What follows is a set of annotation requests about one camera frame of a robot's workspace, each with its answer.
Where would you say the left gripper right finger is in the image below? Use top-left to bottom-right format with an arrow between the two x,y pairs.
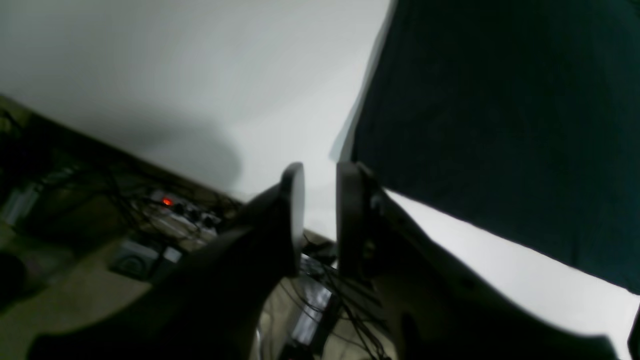
336,162 -> 617,360

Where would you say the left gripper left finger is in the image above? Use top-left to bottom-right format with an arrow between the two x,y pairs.
27,162 -> 306,360

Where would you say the black T-shirt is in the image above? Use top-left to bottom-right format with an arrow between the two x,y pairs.
350,0 -> 640,294

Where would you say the power strip with red light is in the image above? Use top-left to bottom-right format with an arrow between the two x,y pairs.
141,189 -> 224,242

